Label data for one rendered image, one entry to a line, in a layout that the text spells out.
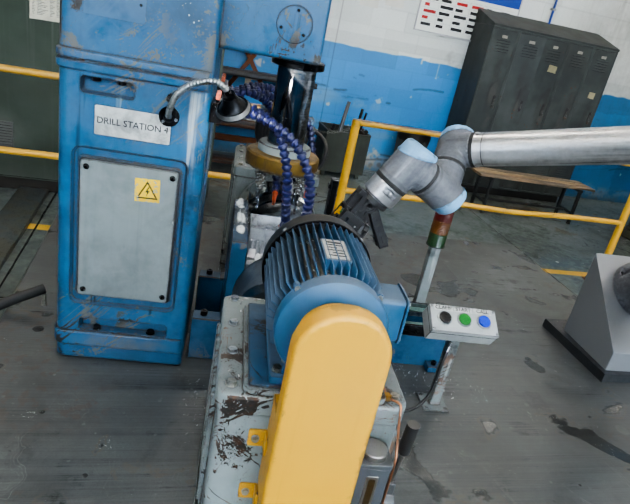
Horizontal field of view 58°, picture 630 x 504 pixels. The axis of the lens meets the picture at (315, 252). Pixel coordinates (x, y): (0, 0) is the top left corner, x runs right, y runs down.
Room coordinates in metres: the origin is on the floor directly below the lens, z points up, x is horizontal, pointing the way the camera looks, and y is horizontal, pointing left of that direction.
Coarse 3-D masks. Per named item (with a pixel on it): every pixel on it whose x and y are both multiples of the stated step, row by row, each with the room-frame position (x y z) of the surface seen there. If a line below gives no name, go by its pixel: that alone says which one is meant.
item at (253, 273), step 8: (256, 264) 1.12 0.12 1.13; (248, 272) 1.11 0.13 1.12; (256, 272) 1.08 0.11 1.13; (240, 280) 1.11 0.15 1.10; (248, 280) 1.07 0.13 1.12; (256, 280) 1.05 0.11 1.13; (240, 288) 1.07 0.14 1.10; (248, 288) 1.04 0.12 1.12; (256, 288) 1.01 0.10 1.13; (248, 296) 1.00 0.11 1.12; (256, 296) 0.99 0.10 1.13; (264, 296) 0.99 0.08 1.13
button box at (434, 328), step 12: (432, 312) 1.19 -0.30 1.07; (456, 312) 1.21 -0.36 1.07; (468, 312) 1.22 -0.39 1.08; (480, 312) 1.23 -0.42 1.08; (492, 312) 1.24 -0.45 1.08; (432, 324) 1.17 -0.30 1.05; (444, 324) 1.17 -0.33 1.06; (456, 324) 1.18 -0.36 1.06; (492, 324) 1.21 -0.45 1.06; (432, 336) 1.18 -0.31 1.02; (444, 336) 1.18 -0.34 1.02; (456, 336) 1.18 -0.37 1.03; (468, 336) 1.18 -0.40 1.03; (480, 336) 1.18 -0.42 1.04; (492, 336) 1.19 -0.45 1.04
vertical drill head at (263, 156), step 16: (288, 80) 1.32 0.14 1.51; (304, 80) 1.33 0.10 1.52; (288, 96) 1.32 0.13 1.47; (304, 96) 1.33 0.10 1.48; (272, 112) 1.34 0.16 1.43; (288, 112) 1.32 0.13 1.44; (304, 112) 1.34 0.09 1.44; (288, 128) 1.32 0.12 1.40; (304, 128) 1.35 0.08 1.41; (256, 144) 1.38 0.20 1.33; (272, 144) 1.33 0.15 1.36; (288, 144) 1.32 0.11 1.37; (304, 144) 1.39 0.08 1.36; (256, 160) 1.29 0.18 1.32; (272, 160) 1.28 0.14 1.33; (256, 176) 1.39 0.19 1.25; (256, 192) 1.39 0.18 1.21; (256, 208) 1.32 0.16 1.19
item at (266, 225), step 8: (256, 216) 1.39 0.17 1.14; (264, 216) 1.41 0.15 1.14; (272, 216) 1.41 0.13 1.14; (256, 224) 1.39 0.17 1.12; (264, 224) 1.41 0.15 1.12; (272, 224) 1.41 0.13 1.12; (256, 232) 1.31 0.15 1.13; (264, 232) 1.31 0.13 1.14; (272, 232) 1.32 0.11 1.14; (256, 240) 1.31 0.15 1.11; (264, 240) 1.31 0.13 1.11; (256, 248) 1.31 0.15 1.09; (264, 248) 1.31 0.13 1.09
